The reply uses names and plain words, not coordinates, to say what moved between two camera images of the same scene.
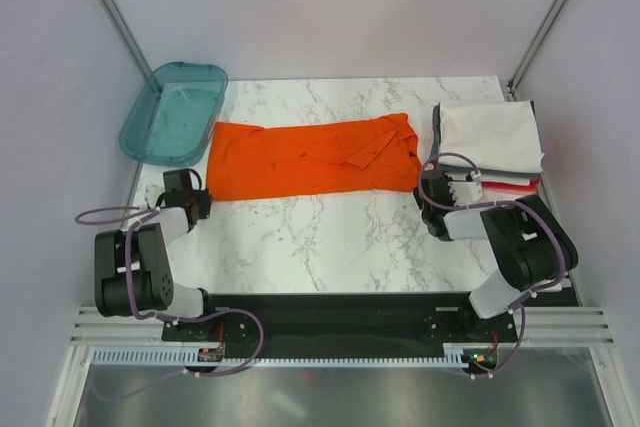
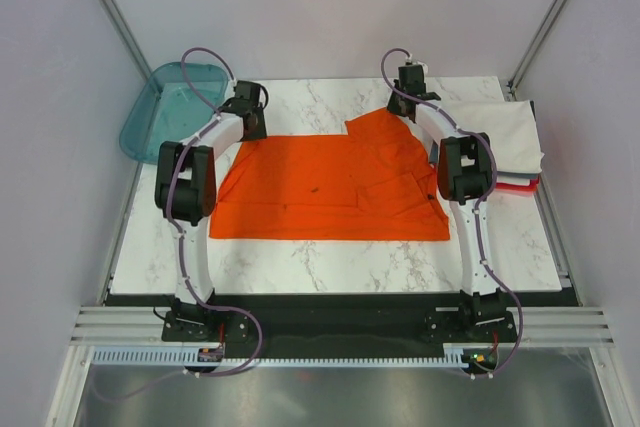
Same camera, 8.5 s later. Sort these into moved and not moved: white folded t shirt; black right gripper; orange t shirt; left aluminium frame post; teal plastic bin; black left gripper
Moved: orange t shirt; black right gripper; black left gripper
Not moved: left aluminium frame post; teal plastic bin; white folded t shirt
